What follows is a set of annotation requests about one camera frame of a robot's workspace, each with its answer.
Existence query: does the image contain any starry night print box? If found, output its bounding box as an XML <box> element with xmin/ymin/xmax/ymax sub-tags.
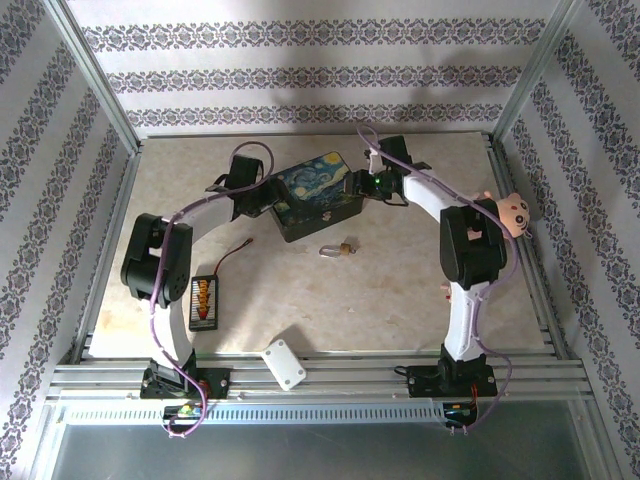
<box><xmin>269</xmin><ymin>150</ymin><xmax>365</xmax><ymax>245</ymax></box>

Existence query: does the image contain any black battery tester board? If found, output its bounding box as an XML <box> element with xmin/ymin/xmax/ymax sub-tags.
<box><xmin>188</xmin><ymin>274</ymin><xmax>222</xmax><ymax>333</ymax></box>

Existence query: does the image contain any pink plush doll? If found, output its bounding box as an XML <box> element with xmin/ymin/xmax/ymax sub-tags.
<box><xmin>474</xmin><ymin>191</ymin><xmax>536</xmax><ymax>241</ymax></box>

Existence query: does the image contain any white plastic box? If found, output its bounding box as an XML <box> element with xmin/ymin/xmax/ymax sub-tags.
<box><xmin>259</xmin><ymin>338</ymin><xmax>308</xmax><ymax>393</ymax></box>

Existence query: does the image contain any small controller board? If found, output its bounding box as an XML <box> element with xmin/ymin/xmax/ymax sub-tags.
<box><xmin>443</xmin><ymin>401</ymin><xmax>480</xmax><ymax>421</ymax></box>
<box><xmin>163</xmin><ymin>403</ymin><xmax>206</xmax><ymax>421</ymax></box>

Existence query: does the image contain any grey metal sheet panel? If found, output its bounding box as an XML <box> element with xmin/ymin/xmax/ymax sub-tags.
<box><xmin>48</xmin><ymin>422</ymin><xmax>592</xmax><ymax>480</ymax></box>

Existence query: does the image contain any red black battery wire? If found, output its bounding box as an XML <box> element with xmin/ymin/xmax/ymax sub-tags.
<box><xmin>217</xmin><ymin>238</ymin><xmax>254</xmax><ymax>279</ymax></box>

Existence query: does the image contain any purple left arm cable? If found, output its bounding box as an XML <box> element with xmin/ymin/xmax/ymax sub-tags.
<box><xmin>148</xmin><ymin>141</ymin><xmax>276</xmax><ymax>440</ymax></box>

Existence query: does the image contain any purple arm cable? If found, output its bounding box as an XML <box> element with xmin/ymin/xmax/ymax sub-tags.
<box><xmin>355</xmin><ymin>124</ymin><xmax>522</xmax><ymax>436</ymax></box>
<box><xmin>148</xmin><ymin>141</ymin><xmax>276</xmax><ymax>440</ymax></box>

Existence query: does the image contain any aluminium extrusion frame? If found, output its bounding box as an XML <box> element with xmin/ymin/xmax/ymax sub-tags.
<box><xmin>37</xmin><ymin>0</ymin><xmax>619</xmax><ymax>427</ymax></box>

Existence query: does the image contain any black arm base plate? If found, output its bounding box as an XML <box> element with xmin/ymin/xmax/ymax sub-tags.
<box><xmin>139</xmin><ymin>366</ymin><xmax>233</xmax><ymax>402</ymax></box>
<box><xmin>394</xmin><ymin>364</ymin><xmax>497</xmax><ymax>401</ymax></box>

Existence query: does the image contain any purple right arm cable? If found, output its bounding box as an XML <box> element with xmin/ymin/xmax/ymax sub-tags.
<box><xmin>355</xmin><ymin>124</ymin><xmax>522</xmax><ymax>436</ymax></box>

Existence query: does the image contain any slotted grey cable duct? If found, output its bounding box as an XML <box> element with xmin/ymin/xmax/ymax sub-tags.
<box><xmin>60</xmin><ymin>399</ymin><xmax>450</xmax><ymax>427</ymax></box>

